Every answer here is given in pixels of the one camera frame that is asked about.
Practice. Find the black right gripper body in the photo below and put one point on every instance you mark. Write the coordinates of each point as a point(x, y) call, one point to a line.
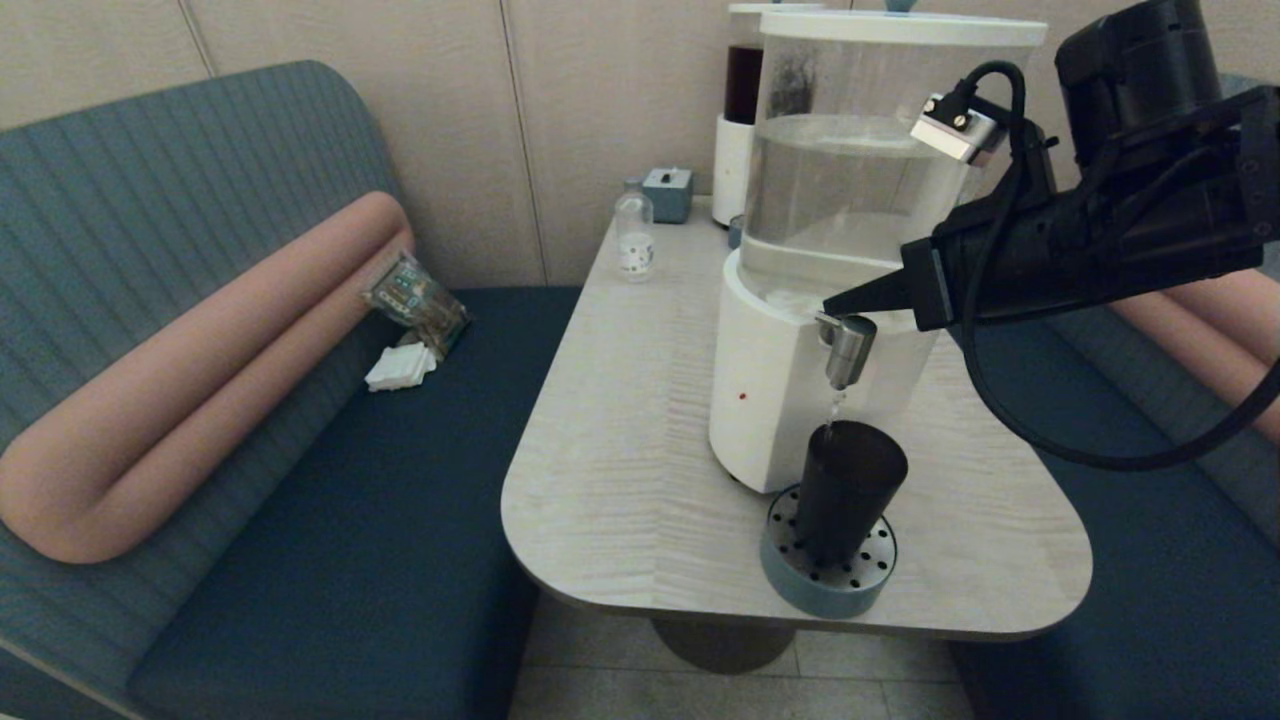
point(1030, 250)

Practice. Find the black plastic cup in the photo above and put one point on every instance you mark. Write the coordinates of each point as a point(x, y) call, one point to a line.
point(848, 490)

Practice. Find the small clear bottle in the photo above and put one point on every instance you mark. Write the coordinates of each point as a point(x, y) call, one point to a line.
point(634, 240)

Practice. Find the round blue drip tray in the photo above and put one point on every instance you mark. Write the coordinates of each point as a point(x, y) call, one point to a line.
point(830, 595)

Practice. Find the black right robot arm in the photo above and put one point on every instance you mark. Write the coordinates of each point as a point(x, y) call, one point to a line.
point(1140, 60)

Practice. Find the pink bolster cushion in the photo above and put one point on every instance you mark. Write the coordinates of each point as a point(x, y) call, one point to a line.
point(200, 380)
point(1210, 340)

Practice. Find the green snack packet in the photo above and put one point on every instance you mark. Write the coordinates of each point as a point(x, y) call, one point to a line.
point(415, 300)

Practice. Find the white napkin stack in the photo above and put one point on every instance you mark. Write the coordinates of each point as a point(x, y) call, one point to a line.
point(400, 368)

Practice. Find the round table pedestal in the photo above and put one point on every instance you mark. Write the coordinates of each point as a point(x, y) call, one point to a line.
point(722, 650)

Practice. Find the dark drink dispenser white base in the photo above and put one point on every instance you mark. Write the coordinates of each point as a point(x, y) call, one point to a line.
point(735, 165)

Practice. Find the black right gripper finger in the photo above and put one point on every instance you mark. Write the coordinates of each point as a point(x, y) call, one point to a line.
point(880, 288)
point(885, 308)

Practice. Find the clear water dispenser white base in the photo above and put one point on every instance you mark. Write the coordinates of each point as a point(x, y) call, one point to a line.
point(780, 380)

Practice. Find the small blue drip tray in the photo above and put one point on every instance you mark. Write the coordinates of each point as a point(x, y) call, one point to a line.
point(736, 232)

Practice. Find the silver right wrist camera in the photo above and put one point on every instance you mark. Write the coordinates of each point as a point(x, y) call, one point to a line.
point(958, 128)

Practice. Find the small blue box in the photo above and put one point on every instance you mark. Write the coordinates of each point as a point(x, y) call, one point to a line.
point(668, 195)

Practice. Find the teal bench seat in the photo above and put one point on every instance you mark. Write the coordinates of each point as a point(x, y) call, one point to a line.
point(1150, 550)
point(150, 170)

